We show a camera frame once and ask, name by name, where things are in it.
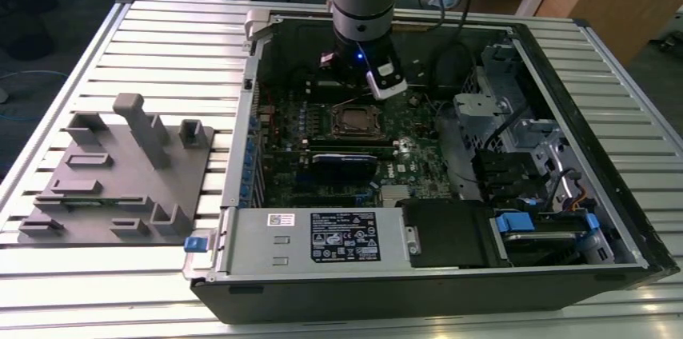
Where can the black plastic bracket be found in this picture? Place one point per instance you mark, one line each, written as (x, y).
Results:
(504, 173)

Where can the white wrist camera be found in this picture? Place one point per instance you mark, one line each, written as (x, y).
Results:
(387, 83)

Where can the green motherboard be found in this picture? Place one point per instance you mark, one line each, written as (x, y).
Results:
(422, 163)

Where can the blue plastic clip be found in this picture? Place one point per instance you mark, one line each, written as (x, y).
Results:
(591, 222)

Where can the black graphics card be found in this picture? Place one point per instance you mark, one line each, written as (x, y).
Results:
(342, 171)

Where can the black PC case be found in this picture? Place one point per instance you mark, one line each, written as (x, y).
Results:
(374, 299)

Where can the grey parts rack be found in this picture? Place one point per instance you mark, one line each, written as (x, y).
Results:
(133, 179)

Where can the hard disk drive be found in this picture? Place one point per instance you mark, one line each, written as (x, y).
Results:
(534, 251)

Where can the silver CPU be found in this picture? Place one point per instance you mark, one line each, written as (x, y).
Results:
(355, 118)

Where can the metal locking lever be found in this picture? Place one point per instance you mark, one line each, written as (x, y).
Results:
(350, 100)

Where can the silver heatsink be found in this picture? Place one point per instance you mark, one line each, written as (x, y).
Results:
(395, 192)

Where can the silver metal drive cage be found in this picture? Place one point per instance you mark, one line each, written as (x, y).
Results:
(475, 105)

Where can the grey power supply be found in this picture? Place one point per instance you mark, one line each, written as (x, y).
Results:
(256, 247)

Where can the black office chair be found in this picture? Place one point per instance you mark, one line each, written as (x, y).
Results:
(27, 15)

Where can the blue plastic latch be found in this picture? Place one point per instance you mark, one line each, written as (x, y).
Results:
(193, 245)

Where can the green RAM stick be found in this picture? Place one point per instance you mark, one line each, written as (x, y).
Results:
(91, 202)

